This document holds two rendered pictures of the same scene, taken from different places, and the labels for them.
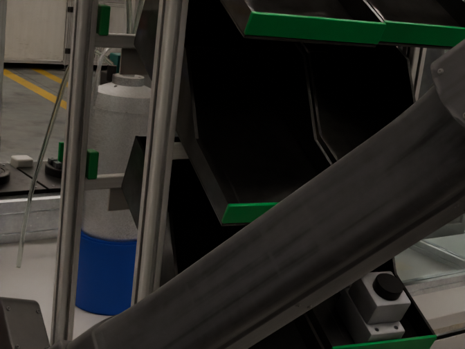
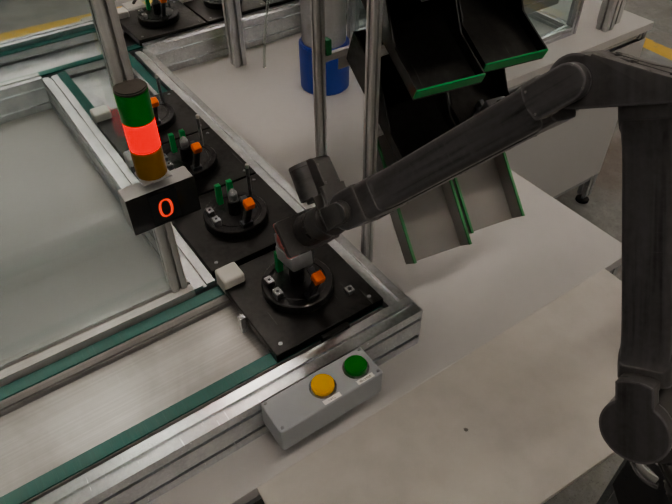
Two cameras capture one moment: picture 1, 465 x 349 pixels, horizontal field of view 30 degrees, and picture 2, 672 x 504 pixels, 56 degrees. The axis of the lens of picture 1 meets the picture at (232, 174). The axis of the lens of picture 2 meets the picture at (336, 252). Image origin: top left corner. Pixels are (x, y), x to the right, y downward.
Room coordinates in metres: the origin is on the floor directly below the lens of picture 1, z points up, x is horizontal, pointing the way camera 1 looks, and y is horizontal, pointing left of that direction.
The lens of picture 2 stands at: (-0.21, 0.08, 1.88)
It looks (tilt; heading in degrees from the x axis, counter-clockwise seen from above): 44 degrees down; 4
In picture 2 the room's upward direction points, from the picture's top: 1 degrees counter-clockwise
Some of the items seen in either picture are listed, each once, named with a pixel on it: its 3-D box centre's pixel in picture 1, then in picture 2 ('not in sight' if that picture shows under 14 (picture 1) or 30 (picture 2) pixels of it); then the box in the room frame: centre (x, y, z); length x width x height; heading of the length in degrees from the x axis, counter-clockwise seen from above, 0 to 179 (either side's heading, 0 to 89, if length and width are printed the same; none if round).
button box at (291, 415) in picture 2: not in sight; (323, 396); (0.41, 0.14, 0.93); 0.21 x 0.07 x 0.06; 128
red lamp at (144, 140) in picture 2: not in sight; (141, 133); (0.61, 0.43, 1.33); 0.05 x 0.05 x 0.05
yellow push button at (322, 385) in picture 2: not in sight; (322, 386); (0.41, 0.14, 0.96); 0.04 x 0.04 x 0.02
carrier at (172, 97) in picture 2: not in sight; (146, 106); (1.22, 0.66, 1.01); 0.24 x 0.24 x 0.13; 38
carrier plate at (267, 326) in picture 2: not in sight; (298, 290); (0.63, 0.20, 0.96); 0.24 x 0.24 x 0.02; 38
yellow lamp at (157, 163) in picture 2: not in sight; (148, 159); (0.61, 0.43, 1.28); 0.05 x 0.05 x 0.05
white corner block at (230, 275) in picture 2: not in sight; (230, 278); (0.65, 0.34, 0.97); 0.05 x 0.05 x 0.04; 38
